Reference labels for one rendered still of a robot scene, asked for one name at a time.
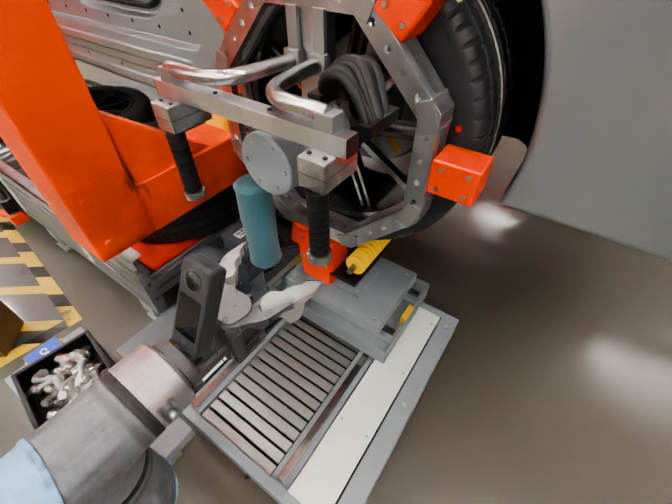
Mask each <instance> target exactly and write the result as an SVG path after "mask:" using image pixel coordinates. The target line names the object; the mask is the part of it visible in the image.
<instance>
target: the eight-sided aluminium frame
mask: <svg viewBox="0 0 672 504"><path fill-rule="evenodd" d="M376 1H377V0H241V3H240V5H239V7H238V9H237V11H236V13H235V15H234V17H233V20H232V22H231V24H230V26H229V28H228V30H227V32H226V34H225V36H224V39H223V41H222V43H221V45H220V47H219V49H217V50H216V56H215V58H214V60H215V65H216V69H227V68H234V67H239V66H244V65H247V62H248V60H249V58H250V57H251V55H252V53H253V52H254V50H255V48H256V47H257V45H258V43H259V42H260V40H261V38H262V37H263V35H264V33H265V31H266V30H267V28H268V26H269V25H270V23H271V21H272V20H273V18H274V16H275V15H276V13H277V11H278V9H279V8H280V6H281V5H285V4H286V3H290V4H297V5H298V7H300V8H307V9H312V7H319V8H325V11H328V12H335V13H342V14H349V15H354V17H355V18H356V20H357V22H358V23H359V25H360V26H361V28H362V30H363V31H364V33H365V35H366V36H367V38H368V40H369V41H370V43H371V44H372V46H373V48H374V49H375V51H376V53H377V54H378V56H379V58H380V59H381V61H382V62H383V64H384V66H385V67H386V69H387V71H388V72H389V74H390V75H391V77H392V79H393V80H394V82H395V84H396V85H397V87H398V89H399V90H400V92H401V93H402V95H403V97H404V98H405V100H406V102H407V103H408V105H409V107H410V108H411V110H412V111H413V113H414V115H415V116H416V118H417V126H416V131H415V137H414V143H413V149H412V155H411V161H410V166H409V172H408V178H407V184H406V190H405V196H404V201H403V202H401V203H399V204H397V205H394V206H392V207H390V208H388V209H386V210H384V211H381V212H379V213H377V214H375V215H373V216H371V217H368V218H366V219H364V220H362V221H360V222H357V221H355V220H353V219H350V218H348V217H345V216H343V215H341V214H338V213H336V212H334V211H331V210H330V211H329V213H330V219H329V220H330V239H332V240H335V241H337V242H339V243H341V245H345V246H347V247H350V248H353V247H358V246H359V245H361V244H364V243H366V242H369V241H371V240H374V239H377V238H379V237H382V236H385V235H387V234H390V233H393V232H395V231H398V230H400V229H403V228H406V227H407V228H409V227H410V226H411V225H414V224H416V223H418V222H419V221H420V220H421V219H422V217H423V216H424V215H425V214H426V212H427V211H428V210H429V209H430V205H431V201H432V199H433V198H434V197H433V194H432V193H429V192H427V191H426V188H427V183H428V179H429V174H430V170H431V165H432V161H433V159H434V158H435V157H436V156H437V155H438V154H439V153H440V152H441V151H442V150H443V149H444V147H445V143H446V139H447V134H448V130H449V126H450V122H451V121H452V120H453V119H452V114H453V109H454V105H455V104H454V102H453V100H452V98H451V97H450V95H449V92H448V88H445V86H444V85H443V83H442V81H441V80H440V78H439V76H438V74H437V73H436V71H435V69H434V67H433V66H432V64H431V62H430V61H429V59H428V57H427V55H426V54H425V52H424V50H423V48H422V47H421V45H420V43H419V42H418V40H417V38H416V36H415V37H413V38H411V39H409V40H407V41H405V42H400V41H399V40H398V39H397V38H396V37H395V35H394V34H393V33H392V31H391V30H390V29H389V27H388V26H387V25H386V23H385V22H384V21H383V20H382V19H381V17H380V16H379V15H378V14H377V13H376V11H375V10H374V6H375V3H376ZM220 88H221V91H224V92H227V93H230V94H234V95H237V96H240V97H243V98H247V99H250V100H253V98H252V92H251V86H250V82H248V83H244V84H239V85H234V86H226V87H220ZM227 120H228V125H229V129H230V134H231V138H232V140H231V143H232V145H233V148H234V151H235V152H236V153H237V155H238V157H239V159H240V160H242V161H243V163H244V160H243V156H242V143H243V140H244V138H245V136H246V135H247V134H249V133H251V132H253V131H255V130H257V129H256V128H253V127H250V126H247V125H244V124H241V123H238V122H235V121H233V120H230V119H227ZM244 164H245V163H244ZM272 195H273V200H274V204H275V205H276V206H277V208H278V209H277V210H278V211H279V212H281V213H282V214H283V216H284V217H285V218H287V219H289V220H290V221H291V222H293V220H294V221H296V222H298V223H299V224H301V225H303V226H305V227H307V228H308V218H307V204H306V199H303V198H302V197H301V196H300V195H299V194H298V193H297V191H296V190H295V188H293V189H292V190H290V191H289V192H287V193H286V194H284V195H275V194H272Z"/></svg>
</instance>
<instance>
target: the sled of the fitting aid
mask: <svg viewBox="0 0 672 504"><path fill-rule="evenodd" d="M302 261H303V258H302V257H300V258H299V259H298V260H297V261H296V262H295V264H294V265H293V266H292V267H291V268H290V269H289V270H288V271H287V272H286V273H285V274H284V275H283V276H281V277H280V278H279V279H278V280H277V281H276V282H275V283H274V284H273V285H272V286H271V288H272V291H284V290H287V289H289V288H290V286H288V285H286V280H285V277H286V276H287V275H288V274H289V273H290V272H291V271H292V270H293V269H294V268H295V267H296V266H297V265H298V264H300V263H301V262H302ZM429 285H430V284H429V283H427V282H425V281H423V280H420V279H418V278H416V280H415V282H414V283H413V285H412V286H411V288H410V289H409V291H408V292H407V294H406V295H405V296H404V298H403V299H402V301H401V302H400V304H399V305H398V307H397V308H396V309H395V311H394V312H393V314H392V315H391V317H390V318H389V320H388V321H387V322H386V324H385V325H384V327H383V328H382V330H381V331H380V333H379V334H378V335H377V336H376V335H374V334H372V333H371V332H369V331H367V330H365V329H364V328H362V327H360V326H358V325H357V324H355V323H353V322H351V321H350V320H348V319H346V318H344V317H343V316H341V315H339V314H337V313H335V312H334V311H332V310H330V309H328V308H327V307H325V306H323V305H321V304H320V303H318V302H316V301H314V300H313V299H311V298H310V299H308V300H307V301H306V302H305V305H304V308H303V312H302V316H304V317H306V318H307V319H309V320H311V321H312V322H314V323H316V324H317V325H319V326H321V327H322V328H324V329H326V330H327V331H329V332H331V333H332V334H334V335H336V336H337V337H339V338H341V339H342V340H344V341H346V342H347V343H349V344H351V345H352V346H354V347H356V348H357V349H359V350H361V351H362V352H364V353H366V354H367V355H369V356H371V357H372V358H374V359H376V360H377V361H379V362H381V363H382V364H383V363H384V362H385V360H386V359H387V357H388V356H389V354H390V352H391V351H392V349H393V348H394V346H395V345H396V343H397V341H398V340H399V338H400V337H401V335H402V334H403V332H404V330H405V329H406V327H407V326H408V324H409V322H410V321H411V319H412V318H413V316H414V315H415V313H416V311H417V310H418V308H419V307H420V305H421V304H422V302H423V300H424V299H425V297H426V295H427V292H428V289H429Z"/></svg>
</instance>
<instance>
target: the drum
mask: <svg viewBox="0 0 672 504"><path fill-rule="evenodd" d="M343 128H346V129H349V130H351V129H350V124H349V121H348V118H347V116H346V114H345V113H344V124H343ZM309 148H310V147H308V146H305V145H302V144H299V143H296V142H293V141H290V140H287V139H285V138H282V137H279V136H276V135H273V134H270V133H267V132H264V131H261V130H259V129H257V130H255V131H253V132H251V133H249V134H247V135H246V136H245V138H244V140H243V143H242V156H243V160H244V163H245V166H246V168H247V170H248V172H249V174H250V175H251V177H252V178H253V179H254V181H255V182H256V183H257V184H258V185H259V186H260V187H261V188H263V189H264V190H266V191H267V192H269V193H272V194H275V195H284V194H286V193H287V192H289V191H290V190H292V189H293V188H294V187H299V186H300V185H299V177H298V172H297V170H298V165H297V157H298V155H300V154H301V153H303V152H305V151H306V150H308V149H309Z"/></svg>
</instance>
